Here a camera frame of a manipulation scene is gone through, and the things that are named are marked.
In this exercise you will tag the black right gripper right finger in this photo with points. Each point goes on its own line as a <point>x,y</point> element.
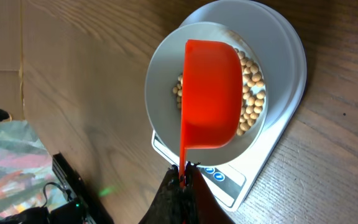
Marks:
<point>207,208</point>

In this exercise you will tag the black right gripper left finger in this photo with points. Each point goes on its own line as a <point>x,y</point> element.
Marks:
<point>166,206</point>

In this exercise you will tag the red plastic measuring scoop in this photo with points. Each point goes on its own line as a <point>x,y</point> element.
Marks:
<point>211,97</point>

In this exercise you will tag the soybeans in grey bowl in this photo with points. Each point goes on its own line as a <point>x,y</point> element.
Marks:
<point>251,102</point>

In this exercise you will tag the grey round bowl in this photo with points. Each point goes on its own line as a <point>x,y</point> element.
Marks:
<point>162,75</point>

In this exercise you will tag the colourful patterned floor cloth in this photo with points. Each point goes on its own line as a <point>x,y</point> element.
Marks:
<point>25,171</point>

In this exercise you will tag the brown cardboard panel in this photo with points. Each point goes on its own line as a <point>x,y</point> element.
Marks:
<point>10,58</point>

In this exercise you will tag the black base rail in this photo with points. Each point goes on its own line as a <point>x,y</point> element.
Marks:
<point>83,205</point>

